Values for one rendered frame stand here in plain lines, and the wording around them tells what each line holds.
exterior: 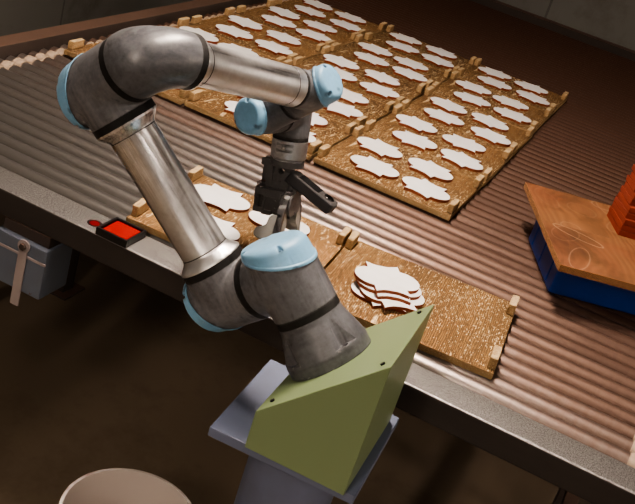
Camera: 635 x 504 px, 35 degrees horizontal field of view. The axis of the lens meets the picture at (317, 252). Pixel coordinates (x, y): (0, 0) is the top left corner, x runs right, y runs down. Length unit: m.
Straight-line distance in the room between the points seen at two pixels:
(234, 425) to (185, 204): 0.38
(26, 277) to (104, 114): 0.65
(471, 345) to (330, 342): 0.50
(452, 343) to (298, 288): 0.52
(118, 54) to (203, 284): 0.41
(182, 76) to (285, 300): 0.40
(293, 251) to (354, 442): 0.32
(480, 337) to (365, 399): 0.61
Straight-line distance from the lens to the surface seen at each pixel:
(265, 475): 1.80
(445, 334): 2.09
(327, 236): 2.33
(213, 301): 1.74
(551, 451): 1.91
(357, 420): 1.59
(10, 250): 2.26
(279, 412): 1.64
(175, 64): 1.64
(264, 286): 1.66
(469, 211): 2.80
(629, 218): 2.68
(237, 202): 2.34
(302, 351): 1.67
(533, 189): 2.77
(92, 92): 1.69
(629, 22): 6.92
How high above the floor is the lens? 1.89
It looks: 25 degrees down
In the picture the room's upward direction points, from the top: 18 degrees clockwise
